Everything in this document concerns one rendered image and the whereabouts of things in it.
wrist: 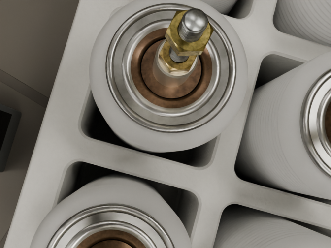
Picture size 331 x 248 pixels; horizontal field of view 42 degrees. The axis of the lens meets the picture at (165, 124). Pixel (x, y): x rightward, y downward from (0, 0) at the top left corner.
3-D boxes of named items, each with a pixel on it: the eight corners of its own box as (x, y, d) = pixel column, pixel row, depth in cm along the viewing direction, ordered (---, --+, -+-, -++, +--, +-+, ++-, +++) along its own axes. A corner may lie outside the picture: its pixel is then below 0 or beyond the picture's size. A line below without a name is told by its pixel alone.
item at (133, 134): (107, 156, 42) (92, 156, 24) (101, 59, 43) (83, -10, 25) (204, 150, 43) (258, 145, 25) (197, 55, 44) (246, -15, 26)
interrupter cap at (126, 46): (109, 137, 25) (109, 137, 24) (102, 8, 25) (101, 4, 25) (239, 129, 25) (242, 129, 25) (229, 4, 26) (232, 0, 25)
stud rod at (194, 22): (165, 72, 24) (182, 33, 16) (164, 54, 24) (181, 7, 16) (183, 71, 24) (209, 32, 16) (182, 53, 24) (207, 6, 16)
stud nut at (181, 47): (165, 56, 18) (167, 51, 17) (163, 17, 18) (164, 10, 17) (212, 54, 18) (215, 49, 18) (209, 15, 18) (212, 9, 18)
